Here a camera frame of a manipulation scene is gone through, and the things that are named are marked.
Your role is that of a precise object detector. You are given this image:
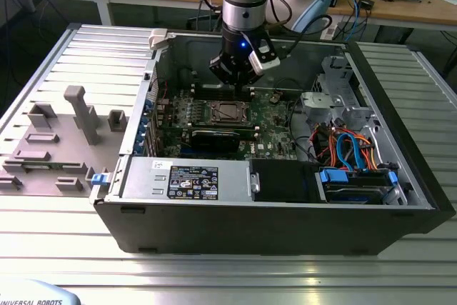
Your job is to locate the white labelled box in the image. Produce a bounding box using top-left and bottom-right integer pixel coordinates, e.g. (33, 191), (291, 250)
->
(319, 21), (340, 40)

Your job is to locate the silver CPU plate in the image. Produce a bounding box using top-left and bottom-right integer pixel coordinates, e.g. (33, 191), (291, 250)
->
(218, 104), (242, 121)

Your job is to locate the pale blue teach pendant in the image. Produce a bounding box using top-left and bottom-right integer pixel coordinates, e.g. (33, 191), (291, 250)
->
(0, 278), (83, 305)

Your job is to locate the metal socket cover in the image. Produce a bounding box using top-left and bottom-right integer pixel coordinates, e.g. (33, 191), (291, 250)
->
(211, 101), (250, 124)

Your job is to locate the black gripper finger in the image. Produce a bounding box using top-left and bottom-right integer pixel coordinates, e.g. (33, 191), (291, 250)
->
(209, 53), (243, 103)
(242, 71), (268, 104)

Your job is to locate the beige case latch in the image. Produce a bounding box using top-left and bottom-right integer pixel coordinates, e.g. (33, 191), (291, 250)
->
(148, 29), (169, 50)

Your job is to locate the black camera cable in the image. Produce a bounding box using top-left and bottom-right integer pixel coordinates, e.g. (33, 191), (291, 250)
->
(266, 0), (335, 65)

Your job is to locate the green RAM stick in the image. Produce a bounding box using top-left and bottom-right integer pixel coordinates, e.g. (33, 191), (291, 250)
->
(19, 162), (86, 171)

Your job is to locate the thick black cable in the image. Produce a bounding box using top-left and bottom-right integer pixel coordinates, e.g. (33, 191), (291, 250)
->
(287, 99), (315, 163)

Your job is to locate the black PC case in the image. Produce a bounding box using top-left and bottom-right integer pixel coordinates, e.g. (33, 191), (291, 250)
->
(89, 28), (457, 256)

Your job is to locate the black graphics card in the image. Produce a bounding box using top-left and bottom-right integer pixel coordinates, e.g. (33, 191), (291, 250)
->
(191, 128), (241, 152)

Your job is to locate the blue wire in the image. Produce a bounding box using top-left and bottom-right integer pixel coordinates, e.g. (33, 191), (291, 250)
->
(335, 132), (369, 172)

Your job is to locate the red wire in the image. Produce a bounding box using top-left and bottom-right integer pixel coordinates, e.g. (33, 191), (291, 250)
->
(309, 123), (328, 159)

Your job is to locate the grey power supply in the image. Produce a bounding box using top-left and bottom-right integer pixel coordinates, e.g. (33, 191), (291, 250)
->
(121, 156), (251, 202)

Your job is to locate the grey parts rack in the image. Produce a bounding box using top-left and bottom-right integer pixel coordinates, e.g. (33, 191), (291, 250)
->
(0, 85), (130, 197)

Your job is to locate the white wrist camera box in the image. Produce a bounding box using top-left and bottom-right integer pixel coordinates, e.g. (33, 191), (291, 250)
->
(248, 42), (281, 78)

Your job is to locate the blue hanging cable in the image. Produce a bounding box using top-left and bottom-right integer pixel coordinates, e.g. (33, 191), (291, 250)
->
(348, 0), (368, 40)

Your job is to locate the hard disk in blue carrier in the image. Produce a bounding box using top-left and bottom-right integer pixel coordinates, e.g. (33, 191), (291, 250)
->
(319, 167), (399, 206)

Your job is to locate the orange wire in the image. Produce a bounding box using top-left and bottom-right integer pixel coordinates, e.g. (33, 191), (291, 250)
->
(327, 126), (353, 171)
(355, 135), (379, 171)

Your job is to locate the silver drive cage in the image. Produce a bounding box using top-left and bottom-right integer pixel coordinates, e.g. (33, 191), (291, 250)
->
(299, 54), (385, 131)

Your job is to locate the thin black wire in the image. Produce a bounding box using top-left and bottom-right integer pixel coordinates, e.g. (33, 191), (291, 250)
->
(273, 76), (310, 92)

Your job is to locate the green motherboard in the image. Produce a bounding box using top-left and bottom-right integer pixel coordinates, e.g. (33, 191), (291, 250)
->
(153, 85), (299, 161)

